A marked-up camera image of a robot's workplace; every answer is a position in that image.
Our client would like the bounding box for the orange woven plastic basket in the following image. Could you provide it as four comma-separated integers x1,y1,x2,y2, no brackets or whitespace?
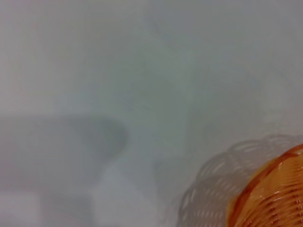
226,143,303,227

